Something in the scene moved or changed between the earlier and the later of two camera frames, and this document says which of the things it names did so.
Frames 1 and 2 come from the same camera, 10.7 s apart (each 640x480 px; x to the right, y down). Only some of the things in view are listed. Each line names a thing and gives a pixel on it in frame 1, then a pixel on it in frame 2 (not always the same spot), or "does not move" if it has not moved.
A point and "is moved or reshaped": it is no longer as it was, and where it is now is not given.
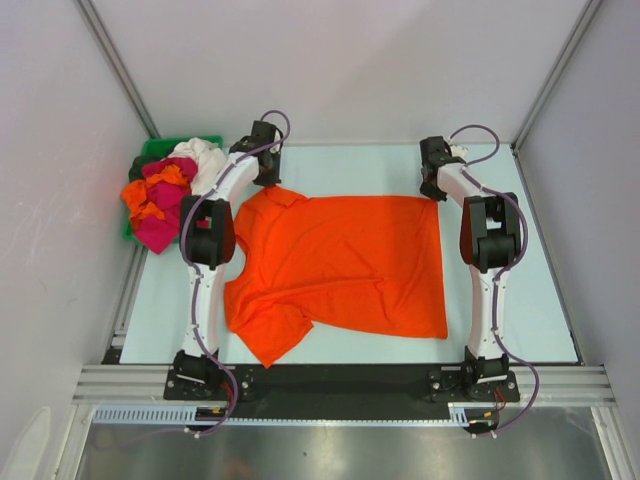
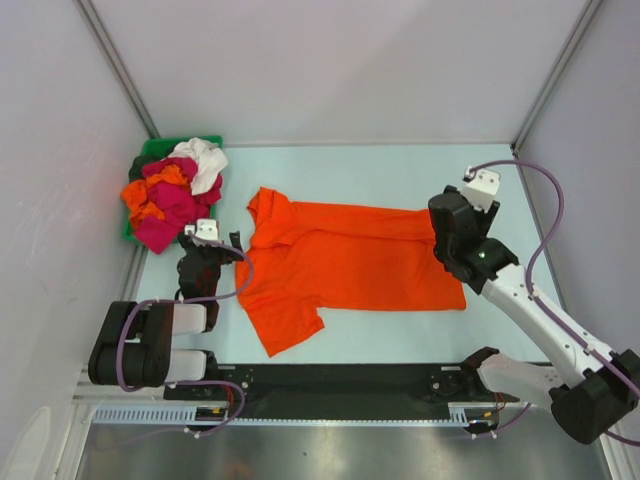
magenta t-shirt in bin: (156, 233) does not move
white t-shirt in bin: (211, 159) does not move
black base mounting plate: (345, 391) does not move
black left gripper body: (271, 175) -> (212, 257)
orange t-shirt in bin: (134, 193) does not move
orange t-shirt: (358, 265) is moved or reshaped
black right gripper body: (430, 190) -> (484, 220)
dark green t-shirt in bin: (135, 173) does not move
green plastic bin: (163, 147) does not move
